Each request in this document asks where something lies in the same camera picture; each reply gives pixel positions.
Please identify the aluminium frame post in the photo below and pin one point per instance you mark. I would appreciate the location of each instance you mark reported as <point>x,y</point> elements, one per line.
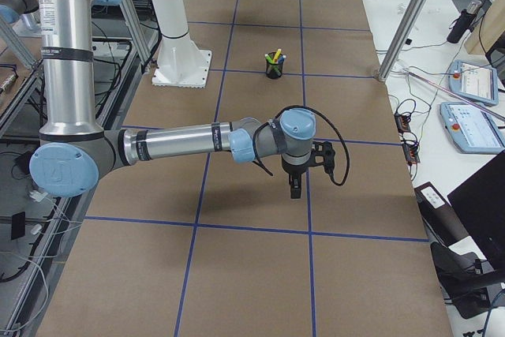
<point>405,26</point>

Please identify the lower teach pendant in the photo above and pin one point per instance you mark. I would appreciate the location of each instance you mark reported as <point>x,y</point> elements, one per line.
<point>471,130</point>

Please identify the white camera pillar base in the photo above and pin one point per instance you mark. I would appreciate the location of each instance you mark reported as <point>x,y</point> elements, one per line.
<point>180,62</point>

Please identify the teach pendant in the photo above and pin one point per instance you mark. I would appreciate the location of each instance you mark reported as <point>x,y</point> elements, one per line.
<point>471,130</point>
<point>478,83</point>

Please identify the yellow highlighter pen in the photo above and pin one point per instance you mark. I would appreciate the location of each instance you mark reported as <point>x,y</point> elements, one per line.
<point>277,55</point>

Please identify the upper teach pendant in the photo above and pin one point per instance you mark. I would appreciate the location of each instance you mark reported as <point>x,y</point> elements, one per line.
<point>478,83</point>

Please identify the green highlighter pen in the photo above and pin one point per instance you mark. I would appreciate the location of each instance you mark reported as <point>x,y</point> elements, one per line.
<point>269,59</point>

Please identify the orange black usb hub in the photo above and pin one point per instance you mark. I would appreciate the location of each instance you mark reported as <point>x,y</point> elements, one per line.
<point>402,122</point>

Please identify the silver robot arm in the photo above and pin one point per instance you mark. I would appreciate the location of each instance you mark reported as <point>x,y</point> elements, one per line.
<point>26,10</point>
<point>75,151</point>

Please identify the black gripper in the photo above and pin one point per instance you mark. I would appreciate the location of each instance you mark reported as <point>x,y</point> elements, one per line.
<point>293,171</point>

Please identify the black mesh pen cup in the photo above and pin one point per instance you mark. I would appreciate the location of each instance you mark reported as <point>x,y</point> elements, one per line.
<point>273,72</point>

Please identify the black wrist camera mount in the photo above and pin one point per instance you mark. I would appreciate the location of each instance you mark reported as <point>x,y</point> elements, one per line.
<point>323,155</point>

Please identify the black water bottle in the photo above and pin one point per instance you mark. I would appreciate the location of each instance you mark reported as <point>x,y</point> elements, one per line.
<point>465,19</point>

